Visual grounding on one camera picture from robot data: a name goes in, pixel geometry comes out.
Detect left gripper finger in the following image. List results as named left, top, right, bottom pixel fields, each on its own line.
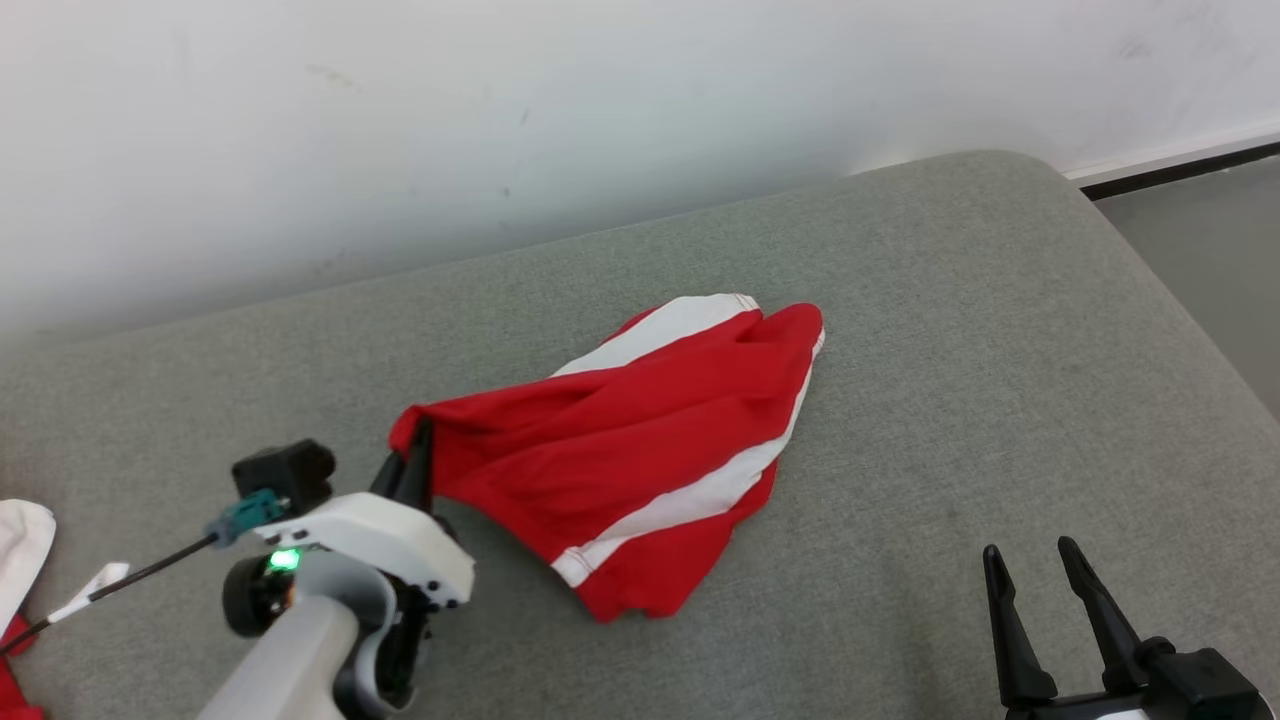
left=400, top=417, right=437, bottom=513
left=370, top=450, right=409, bottom=501

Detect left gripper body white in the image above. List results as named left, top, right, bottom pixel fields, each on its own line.
left=255, top=492, right=476, bottom=611

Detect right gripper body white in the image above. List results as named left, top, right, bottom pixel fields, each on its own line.
left=1003, top=637, right=1277, bottom=720

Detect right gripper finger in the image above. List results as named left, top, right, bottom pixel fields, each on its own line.
left=982, top=544, right=1059, bottom=710
left=1057, top=536, right=1153, bottom=693

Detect red shorts with white stripe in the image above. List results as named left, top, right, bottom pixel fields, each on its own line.
left=389, top=293, right=827, bottom=624

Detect red basketball jersey white sleeves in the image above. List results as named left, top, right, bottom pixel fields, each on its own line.
left=0, top=499, right=57, bottom=720

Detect grey fabric sofa cushion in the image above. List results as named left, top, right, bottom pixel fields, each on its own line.
left=0, top=150, right=1280, bottom=720

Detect white baseboard strip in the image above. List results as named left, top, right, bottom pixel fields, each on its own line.
left=1063, top=122, right=1280, bottom=199

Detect teal cable connector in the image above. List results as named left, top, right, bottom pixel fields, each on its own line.
left=204, top=487, right=292, bottom=547

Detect black cable with white tag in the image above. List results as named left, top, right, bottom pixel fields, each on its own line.
left=0, top=533, right=219, bottom=657

